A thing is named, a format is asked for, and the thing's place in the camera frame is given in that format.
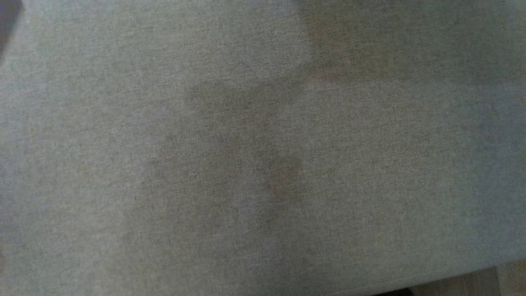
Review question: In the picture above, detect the large grey sofa seat cushion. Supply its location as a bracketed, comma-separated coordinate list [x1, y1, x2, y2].
[0, 0, 526, 296]

